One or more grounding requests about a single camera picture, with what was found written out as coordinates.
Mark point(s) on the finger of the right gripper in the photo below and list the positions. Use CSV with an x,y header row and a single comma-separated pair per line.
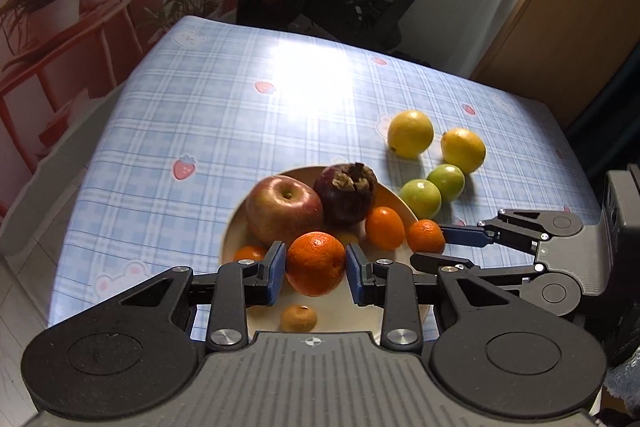
x,y
522,230
505,276

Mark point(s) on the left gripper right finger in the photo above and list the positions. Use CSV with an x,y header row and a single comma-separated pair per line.
x,y
388,285

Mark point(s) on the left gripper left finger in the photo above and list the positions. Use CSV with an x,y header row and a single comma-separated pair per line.
x,y
240,285

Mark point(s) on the small tangerine back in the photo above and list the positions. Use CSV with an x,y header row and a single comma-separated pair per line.
x,y
425,236

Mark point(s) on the small orange kumquat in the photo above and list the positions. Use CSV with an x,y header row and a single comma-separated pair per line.
x,y
250,252

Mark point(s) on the orange tangerine front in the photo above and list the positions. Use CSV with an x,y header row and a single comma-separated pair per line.
x,y
384,228

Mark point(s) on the orange tangerine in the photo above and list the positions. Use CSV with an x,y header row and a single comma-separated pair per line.
x,y
315,264
384,228

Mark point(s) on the green apple front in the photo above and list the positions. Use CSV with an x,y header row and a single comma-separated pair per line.
x,y
422,197

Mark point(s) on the green apple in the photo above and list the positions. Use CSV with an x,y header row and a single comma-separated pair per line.
x,y
422,197
449,179

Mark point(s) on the brown longan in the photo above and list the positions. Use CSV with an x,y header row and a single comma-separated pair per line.
x,y
298,319

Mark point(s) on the red apple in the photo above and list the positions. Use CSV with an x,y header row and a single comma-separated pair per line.
x,y
281,208

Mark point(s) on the green apple back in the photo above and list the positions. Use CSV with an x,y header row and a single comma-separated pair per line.
x,y
449,179

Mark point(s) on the dark purple mangosteen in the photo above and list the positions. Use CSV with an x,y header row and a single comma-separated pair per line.
x,y
347,193

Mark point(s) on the yellow orange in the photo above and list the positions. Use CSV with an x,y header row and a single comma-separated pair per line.
x,y
463,148
409,134

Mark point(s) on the cream ceramic plate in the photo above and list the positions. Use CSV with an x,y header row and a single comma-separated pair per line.
x,y
336,311

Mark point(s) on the blue plaid tablecloth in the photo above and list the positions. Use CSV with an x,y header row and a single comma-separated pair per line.
x,y
214,108

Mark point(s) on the wooden door panel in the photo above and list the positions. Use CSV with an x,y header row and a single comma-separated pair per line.
x,y
560,52

